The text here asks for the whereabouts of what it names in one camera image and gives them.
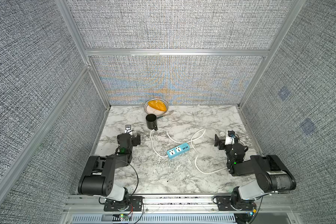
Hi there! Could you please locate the teal power strip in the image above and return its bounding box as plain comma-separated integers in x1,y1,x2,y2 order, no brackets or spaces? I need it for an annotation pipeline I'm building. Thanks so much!
167,143,190,159

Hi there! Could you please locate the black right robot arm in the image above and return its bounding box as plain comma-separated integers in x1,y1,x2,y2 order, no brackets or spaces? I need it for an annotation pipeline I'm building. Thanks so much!
214,131,296,211

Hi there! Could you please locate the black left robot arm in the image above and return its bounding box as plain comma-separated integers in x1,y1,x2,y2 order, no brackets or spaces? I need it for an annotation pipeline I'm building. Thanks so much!
77,133,143,212

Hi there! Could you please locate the black cup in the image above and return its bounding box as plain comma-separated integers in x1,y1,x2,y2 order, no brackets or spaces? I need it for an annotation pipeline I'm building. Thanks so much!
146,114,158,131

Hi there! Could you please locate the patterned white bowl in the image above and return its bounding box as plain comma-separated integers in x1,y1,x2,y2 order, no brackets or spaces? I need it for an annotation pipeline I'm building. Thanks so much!
144,99,169,116

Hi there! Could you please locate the orange food piece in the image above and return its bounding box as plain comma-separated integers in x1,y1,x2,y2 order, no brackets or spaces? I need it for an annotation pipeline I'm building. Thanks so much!
148,100,167,112

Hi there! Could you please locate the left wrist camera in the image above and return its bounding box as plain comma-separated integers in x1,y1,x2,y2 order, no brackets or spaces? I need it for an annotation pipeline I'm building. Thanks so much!
125,125,133,135

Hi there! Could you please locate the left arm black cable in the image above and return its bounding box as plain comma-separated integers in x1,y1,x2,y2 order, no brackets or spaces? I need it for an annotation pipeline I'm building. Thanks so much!
111,156,145,224

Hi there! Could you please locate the green handled fork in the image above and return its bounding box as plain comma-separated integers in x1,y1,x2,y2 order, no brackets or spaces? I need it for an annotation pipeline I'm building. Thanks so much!
157,111,174,119

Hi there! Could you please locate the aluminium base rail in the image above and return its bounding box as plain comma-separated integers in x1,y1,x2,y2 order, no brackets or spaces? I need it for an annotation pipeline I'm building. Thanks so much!
59,194,303,224

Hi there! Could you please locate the aluminium enclosure frame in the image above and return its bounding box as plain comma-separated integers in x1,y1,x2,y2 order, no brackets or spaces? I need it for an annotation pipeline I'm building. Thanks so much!
0,0,307,211

